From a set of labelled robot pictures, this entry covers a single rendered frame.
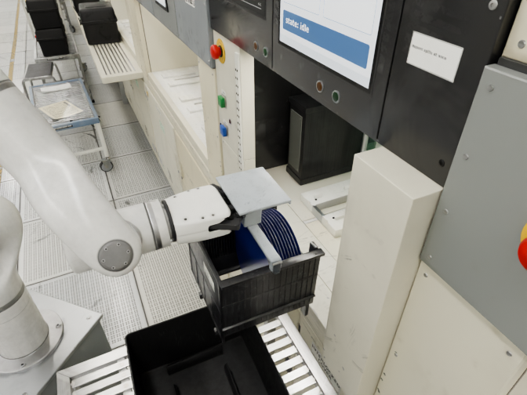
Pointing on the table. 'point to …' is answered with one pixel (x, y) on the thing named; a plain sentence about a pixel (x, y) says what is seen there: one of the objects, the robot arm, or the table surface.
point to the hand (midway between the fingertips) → (249, 198)
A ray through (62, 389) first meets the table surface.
